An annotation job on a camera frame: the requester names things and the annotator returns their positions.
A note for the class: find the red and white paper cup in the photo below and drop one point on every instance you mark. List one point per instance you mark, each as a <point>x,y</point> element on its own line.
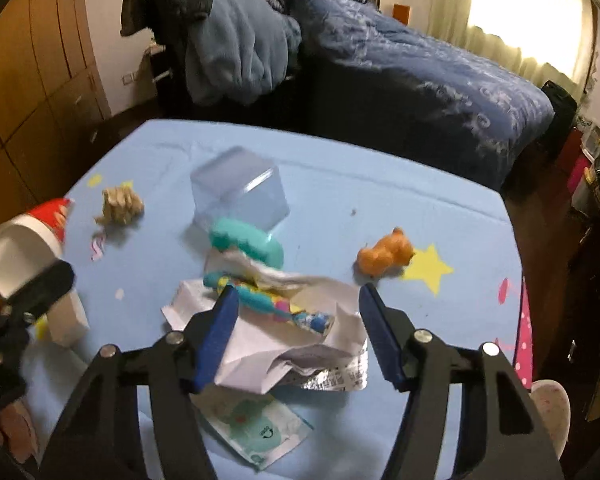
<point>20,250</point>

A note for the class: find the orange toy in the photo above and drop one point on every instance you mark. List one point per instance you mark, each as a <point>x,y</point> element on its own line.
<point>382,255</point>

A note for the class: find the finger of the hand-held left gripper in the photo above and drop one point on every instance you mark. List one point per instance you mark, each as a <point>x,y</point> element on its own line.
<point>45,285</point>

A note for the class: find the pale window curtain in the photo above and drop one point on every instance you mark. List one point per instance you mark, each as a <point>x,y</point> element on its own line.
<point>520,15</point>

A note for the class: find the pink plastic container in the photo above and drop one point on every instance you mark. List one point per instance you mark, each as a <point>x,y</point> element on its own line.
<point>577,175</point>

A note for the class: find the small white box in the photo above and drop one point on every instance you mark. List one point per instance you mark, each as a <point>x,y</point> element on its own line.
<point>67,317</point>

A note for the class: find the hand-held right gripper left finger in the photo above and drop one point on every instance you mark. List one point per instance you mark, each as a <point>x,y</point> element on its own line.
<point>217,332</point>

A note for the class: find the teal plastic toy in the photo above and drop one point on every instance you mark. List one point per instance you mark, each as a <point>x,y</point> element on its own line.
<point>247,240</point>

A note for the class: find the colourful candy wrapper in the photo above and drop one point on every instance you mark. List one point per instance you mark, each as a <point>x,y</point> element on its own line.
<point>275,305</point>

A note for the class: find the white paper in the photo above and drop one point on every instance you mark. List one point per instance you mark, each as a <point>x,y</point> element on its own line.
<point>250,355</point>

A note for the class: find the green wet wipe packet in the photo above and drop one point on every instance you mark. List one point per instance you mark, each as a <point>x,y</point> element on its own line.
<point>255,427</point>

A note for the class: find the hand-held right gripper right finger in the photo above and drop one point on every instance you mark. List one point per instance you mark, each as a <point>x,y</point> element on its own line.
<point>380,335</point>

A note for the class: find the light blue printed tablecloth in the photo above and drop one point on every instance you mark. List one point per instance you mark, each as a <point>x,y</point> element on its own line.
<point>340,195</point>

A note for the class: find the black suitcase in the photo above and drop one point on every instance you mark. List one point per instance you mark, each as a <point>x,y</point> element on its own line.
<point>560,110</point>

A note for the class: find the bed with blue duvet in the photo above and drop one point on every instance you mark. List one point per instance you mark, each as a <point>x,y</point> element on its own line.
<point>405,65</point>

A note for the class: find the white pink-speckled bin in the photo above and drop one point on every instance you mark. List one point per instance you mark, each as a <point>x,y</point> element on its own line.
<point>550,410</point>

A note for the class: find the brown wooden wardrobe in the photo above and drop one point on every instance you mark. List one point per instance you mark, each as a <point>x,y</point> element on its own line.
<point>35,60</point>

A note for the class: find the clear plastic box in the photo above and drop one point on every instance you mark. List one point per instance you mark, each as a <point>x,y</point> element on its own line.
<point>240,190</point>

